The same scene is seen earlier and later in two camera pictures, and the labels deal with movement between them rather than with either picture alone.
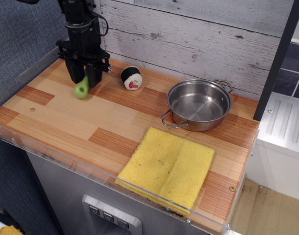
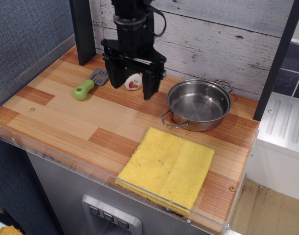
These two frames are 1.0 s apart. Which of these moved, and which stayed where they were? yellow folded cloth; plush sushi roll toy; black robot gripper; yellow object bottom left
Moved: black robot gripper
Stayed: yellow folded cloth; yellow object bottom left; plush sushi roll toy
